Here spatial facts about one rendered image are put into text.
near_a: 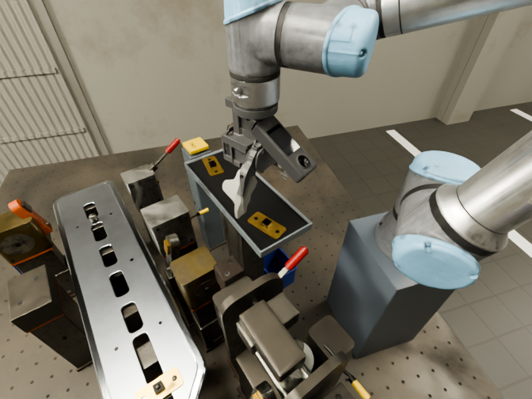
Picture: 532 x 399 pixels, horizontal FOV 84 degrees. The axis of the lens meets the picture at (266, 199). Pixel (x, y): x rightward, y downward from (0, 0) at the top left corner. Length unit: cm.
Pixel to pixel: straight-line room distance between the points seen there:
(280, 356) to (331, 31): 43
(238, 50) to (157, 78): 216
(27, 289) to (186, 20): 201
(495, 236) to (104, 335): 73
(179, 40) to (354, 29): 217
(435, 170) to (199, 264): 51
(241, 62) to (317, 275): 86
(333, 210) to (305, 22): 105
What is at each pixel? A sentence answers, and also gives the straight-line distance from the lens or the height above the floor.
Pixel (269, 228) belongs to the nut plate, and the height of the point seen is 116.
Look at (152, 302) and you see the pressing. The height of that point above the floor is 100.
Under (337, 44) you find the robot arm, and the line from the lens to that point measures 38.
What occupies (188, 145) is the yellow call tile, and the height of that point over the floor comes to 116.
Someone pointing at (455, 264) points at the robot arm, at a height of 130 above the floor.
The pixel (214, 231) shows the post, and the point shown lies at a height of 79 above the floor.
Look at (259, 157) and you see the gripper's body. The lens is 49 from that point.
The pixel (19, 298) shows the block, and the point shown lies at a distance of 89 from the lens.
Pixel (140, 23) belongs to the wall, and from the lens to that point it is 248.
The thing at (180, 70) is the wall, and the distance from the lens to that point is 256.
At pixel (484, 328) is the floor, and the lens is 216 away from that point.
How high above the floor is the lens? 164
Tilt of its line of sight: 43 degrees down
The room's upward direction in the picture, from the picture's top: straight up
